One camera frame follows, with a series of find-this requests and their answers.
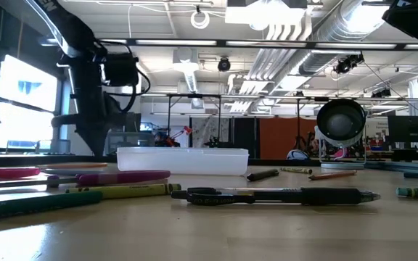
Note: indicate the yellow crayon with paper label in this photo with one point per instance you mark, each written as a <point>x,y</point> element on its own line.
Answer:
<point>122,191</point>

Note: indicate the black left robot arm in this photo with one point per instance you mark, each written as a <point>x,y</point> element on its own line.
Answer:
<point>67,29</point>

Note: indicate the bright window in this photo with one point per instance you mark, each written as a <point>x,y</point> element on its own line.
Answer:
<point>24,123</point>

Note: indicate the black table edge frame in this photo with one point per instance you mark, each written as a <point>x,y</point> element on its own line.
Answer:
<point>31,160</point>

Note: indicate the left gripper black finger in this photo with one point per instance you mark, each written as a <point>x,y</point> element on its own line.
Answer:
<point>90,139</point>
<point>106,139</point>

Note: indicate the clear plastic supply box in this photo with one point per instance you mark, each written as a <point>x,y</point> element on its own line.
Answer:
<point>181,161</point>

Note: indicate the silver ventilation duct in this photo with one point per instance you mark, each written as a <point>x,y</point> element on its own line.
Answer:
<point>339,32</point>

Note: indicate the olive crayon with black stripes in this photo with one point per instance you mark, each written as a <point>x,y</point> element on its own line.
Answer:
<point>296,170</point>

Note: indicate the black tripod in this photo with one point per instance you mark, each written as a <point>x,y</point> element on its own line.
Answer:
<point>298,123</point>

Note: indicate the black metal stand frame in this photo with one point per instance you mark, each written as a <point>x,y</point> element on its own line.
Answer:
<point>194,96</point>

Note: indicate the black gel pen clear barrel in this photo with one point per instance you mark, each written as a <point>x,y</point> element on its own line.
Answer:
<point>285,195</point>

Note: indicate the grey storage crate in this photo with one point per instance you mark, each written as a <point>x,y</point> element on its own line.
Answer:
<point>133,143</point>

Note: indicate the white ceiling light box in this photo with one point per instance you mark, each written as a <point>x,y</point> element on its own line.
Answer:
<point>263,12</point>

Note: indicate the black camera on clamp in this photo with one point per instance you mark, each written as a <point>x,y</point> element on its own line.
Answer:
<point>348,63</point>

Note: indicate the orange partition panel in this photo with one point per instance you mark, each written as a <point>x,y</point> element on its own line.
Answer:
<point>278,137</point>

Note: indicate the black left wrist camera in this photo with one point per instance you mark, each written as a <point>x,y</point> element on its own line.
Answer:
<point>121,69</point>

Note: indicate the pale blue pencil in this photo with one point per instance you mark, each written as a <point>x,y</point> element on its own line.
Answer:
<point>73,171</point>

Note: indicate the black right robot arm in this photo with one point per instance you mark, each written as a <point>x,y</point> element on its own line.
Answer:
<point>416,20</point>

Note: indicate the orange wooden pencil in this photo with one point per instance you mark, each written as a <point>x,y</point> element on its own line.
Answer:
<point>332,175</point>

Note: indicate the pink highlighter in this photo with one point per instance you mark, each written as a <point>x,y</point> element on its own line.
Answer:
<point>6,173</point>

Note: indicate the dark green marker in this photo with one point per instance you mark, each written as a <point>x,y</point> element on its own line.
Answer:
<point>31,204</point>

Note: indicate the black overhead rig beam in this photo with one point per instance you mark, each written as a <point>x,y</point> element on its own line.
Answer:
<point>267,44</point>

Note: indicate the black marker pen white print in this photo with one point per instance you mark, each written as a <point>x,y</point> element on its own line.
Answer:
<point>262,175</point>

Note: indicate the black overhead camera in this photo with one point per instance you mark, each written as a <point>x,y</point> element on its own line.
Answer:
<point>224,64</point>

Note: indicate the blue and white ball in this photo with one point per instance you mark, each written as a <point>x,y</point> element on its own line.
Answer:
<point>298,155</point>

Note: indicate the black computer monitor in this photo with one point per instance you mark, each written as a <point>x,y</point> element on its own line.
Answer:
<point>410,128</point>

